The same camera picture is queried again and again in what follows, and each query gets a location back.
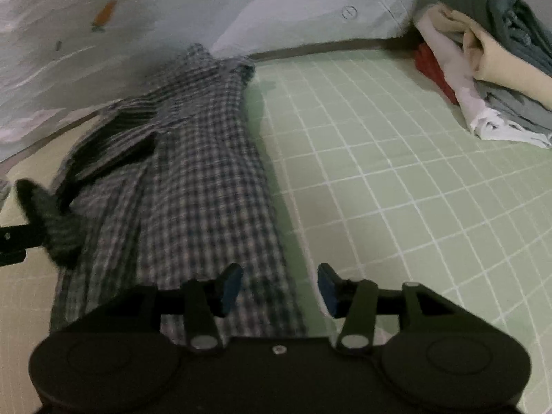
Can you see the pile of folded clothes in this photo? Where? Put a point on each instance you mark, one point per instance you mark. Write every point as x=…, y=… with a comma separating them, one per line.
x=474, y=112

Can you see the folded dark teal garment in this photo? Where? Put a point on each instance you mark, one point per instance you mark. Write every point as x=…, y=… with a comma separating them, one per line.
x=487, y=4

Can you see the carrot print white sheet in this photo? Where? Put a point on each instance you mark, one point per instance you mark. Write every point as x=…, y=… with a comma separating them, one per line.
x=129, y=8

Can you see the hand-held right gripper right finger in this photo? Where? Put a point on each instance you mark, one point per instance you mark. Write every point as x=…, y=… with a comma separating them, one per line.
x=330, y=289

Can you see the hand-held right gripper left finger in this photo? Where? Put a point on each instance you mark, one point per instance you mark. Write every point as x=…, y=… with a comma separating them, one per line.
x=230, y=289

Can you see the folded red garment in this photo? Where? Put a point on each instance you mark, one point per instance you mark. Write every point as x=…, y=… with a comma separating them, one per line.
x=431, y=69

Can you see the folded beige garment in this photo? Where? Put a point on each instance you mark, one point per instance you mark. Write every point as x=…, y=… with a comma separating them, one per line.
x=496, y=60

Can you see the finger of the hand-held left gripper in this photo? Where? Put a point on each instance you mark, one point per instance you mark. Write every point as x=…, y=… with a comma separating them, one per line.
x=17, y=241

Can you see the folded grey garment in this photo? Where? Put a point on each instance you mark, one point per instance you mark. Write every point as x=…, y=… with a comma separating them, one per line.
x=517, y=108

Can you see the blue plaid shirt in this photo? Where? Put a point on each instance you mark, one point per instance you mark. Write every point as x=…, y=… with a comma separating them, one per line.
x=202, y=159

